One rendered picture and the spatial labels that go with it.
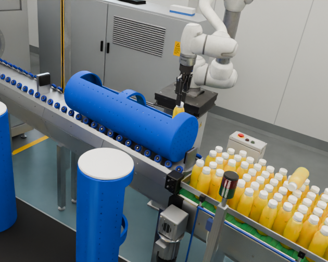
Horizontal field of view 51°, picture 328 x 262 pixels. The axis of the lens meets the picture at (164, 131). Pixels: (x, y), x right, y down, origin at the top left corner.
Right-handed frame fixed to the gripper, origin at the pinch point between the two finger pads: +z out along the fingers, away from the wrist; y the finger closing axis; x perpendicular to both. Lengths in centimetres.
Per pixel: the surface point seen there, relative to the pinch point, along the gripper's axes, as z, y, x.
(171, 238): 54, 42, 33
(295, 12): -29, -276, -30
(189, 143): 24.5, -0.6, 10.4
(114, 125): 22.8, 19.4, -30.6
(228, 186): 7, 45, 55
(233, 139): 20.3, -18.5, 29.1
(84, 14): 3, -122, -218
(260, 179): 21, 7, 57
